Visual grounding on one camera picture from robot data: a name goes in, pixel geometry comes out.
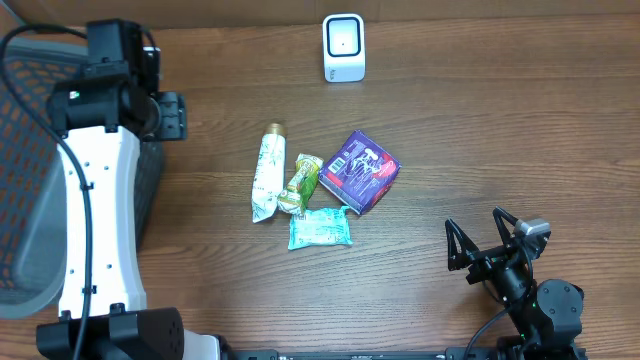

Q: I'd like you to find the purple snack box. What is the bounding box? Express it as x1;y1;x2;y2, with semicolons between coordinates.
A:
319;130;402;215

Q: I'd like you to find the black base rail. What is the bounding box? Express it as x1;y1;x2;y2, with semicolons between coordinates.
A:
220;347;517;360

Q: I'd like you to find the brown cardboard back panel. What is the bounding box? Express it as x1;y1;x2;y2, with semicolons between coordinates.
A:
1;0;639;33

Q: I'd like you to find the white tube with gold cap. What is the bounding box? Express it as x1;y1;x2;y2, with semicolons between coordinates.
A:
251;123;286;223

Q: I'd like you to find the grey plastic mesh basket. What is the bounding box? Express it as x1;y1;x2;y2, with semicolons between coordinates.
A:
1;39;164;319

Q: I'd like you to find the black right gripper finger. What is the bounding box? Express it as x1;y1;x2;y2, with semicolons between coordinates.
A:
492;206;519;248
445;218;479;271

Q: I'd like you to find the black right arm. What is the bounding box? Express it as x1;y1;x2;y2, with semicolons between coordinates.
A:
445;207;587;360

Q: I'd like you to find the green tea drink carton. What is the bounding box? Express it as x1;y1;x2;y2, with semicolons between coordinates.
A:
277;154;324;216

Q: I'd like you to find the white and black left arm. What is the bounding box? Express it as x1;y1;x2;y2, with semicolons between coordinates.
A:
36;19;222;359

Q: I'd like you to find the teal tissue packet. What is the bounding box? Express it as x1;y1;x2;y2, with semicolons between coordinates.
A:
288;206;353;250

